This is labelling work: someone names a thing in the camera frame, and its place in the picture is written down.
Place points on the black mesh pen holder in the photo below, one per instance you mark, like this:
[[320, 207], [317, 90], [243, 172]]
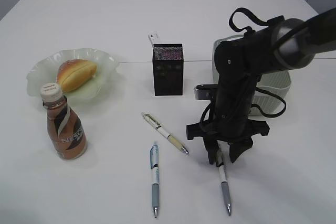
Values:
[[168, 69]]

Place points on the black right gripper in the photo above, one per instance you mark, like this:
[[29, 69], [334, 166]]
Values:
[[226, 119]]

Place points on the blue and grey pen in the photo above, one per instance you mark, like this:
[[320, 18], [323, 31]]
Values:
[[154, 166]]

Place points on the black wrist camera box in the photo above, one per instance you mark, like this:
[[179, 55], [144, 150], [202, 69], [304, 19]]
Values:
[[205, 91]]

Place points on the clear plastic ruler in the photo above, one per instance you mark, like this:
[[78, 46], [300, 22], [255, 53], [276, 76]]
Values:
[[154, 38]]

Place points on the pale green woven plastic basket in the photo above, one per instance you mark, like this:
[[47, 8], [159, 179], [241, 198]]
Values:
[[277, 83]]

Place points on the brown Nescafe coffee bottle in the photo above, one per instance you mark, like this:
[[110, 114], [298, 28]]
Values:
[[63, 124]]

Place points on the white and grey pen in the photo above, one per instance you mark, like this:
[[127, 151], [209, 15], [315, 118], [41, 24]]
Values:
[[224, 183]]

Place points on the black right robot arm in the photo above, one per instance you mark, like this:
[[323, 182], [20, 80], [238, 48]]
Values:
[[282, 44]]

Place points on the beige and white pen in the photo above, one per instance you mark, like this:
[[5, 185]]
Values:
[[165, 133]]

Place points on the pale green wavy glass plate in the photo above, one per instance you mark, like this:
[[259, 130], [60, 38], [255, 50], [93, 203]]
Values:
[[45, 71]]

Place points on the sugared bread roll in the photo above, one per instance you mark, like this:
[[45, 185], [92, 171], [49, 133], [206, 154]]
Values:
[[72, 74]]

